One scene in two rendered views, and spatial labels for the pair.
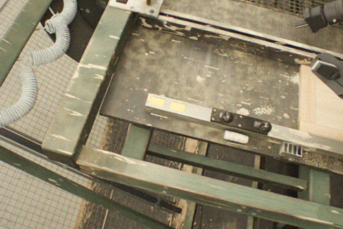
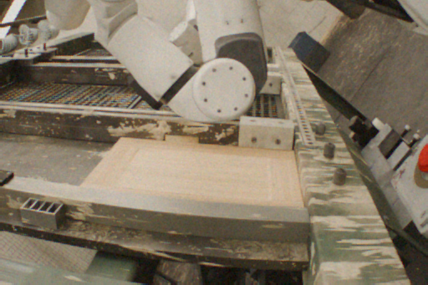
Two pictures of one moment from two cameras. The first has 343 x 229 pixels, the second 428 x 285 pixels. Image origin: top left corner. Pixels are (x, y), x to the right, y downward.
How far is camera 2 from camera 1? 0.96 m
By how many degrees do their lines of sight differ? 41
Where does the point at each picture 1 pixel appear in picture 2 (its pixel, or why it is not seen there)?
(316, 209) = (28, 272)
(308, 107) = (108, 170)
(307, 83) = (121, 151)
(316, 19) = not seen: hidden behind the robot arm
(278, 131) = (24, 184)
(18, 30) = not seen: outside the picture
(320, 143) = (99, 197)
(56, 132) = not seen: outside the picture
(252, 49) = (47, 125)
